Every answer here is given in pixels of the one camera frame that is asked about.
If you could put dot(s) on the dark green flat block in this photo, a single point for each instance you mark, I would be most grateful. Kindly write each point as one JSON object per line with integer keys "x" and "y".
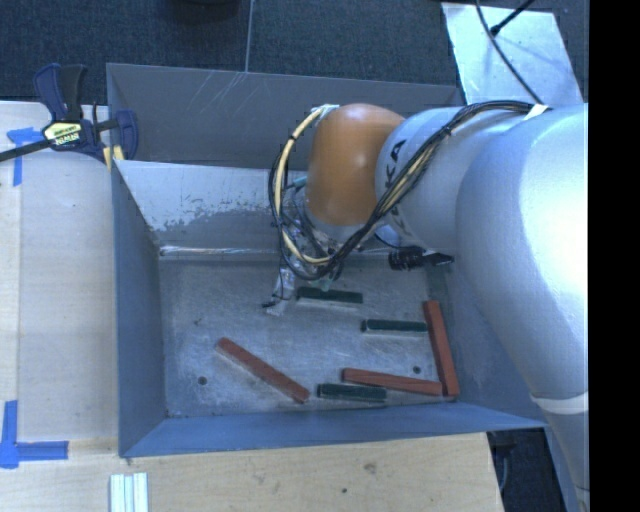
{"x": 350, "y": 391}
{"x": 395, "y": 326}
{"x": 330, "y": 295}

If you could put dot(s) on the grey metal bin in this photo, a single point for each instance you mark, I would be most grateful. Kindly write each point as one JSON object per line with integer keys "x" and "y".
{"x": 210, "y": 350}

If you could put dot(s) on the pale wood board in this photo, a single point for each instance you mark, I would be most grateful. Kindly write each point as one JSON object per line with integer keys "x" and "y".
{"x": 65, "y": 300}

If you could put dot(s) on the red-brown flat block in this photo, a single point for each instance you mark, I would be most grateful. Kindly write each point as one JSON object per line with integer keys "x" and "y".
{"x": 260, "y": 369}
{"x": 441, "y": 350}
{"x": 392, "y": 382}

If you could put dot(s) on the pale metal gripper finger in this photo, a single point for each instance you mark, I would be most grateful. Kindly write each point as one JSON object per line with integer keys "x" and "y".
{"x": 280, "y": 300}

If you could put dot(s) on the black cylinder on white bracket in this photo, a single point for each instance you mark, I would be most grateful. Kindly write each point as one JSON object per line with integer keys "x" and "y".
{"x": 407, "y": 259}

